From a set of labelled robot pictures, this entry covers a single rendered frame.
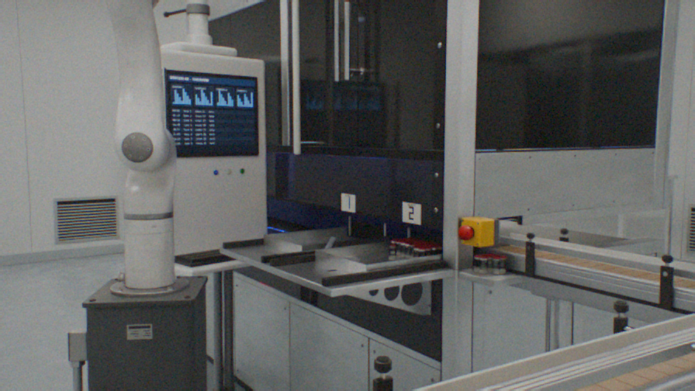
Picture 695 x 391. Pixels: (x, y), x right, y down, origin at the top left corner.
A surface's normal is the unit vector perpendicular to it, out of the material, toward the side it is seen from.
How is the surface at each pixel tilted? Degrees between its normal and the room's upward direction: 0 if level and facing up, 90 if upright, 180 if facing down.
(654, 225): 90
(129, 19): 127
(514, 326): 90
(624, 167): 90
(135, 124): 64
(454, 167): 90
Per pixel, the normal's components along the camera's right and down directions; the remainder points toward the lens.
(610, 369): 0.56, 0.08
